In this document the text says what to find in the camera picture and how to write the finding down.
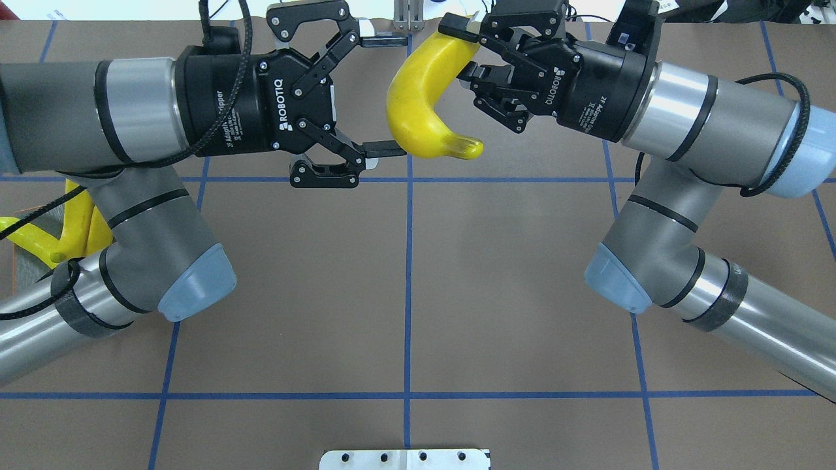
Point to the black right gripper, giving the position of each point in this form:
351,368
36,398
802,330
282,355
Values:
597,91

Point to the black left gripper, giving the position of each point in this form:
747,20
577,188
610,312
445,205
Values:
225,104

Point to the yellow banana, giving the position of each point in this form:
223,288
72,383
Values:
39,243
414,93
76,224
99,233

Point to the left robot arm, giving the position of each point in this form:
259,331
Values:
116,128

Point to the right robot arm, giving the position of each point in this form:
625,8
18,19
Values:
698,135

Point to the brown paper table cover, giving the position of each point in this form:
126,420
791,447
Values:
440,303

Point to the white side desk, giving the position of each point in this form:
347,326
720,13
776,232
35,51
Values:
189,10

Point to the aluminium frame post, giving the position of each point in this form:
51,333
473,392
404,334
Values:
408,16

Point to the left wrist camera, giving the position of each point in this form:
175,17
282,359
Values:
220,40

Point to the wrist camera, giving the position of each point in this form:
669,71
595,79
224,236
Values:
220,40
637,28

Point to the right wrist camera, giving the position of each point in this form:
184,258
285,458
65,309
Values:
637,28

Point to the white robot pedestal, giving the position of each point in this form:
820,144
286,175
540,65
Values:
439,458

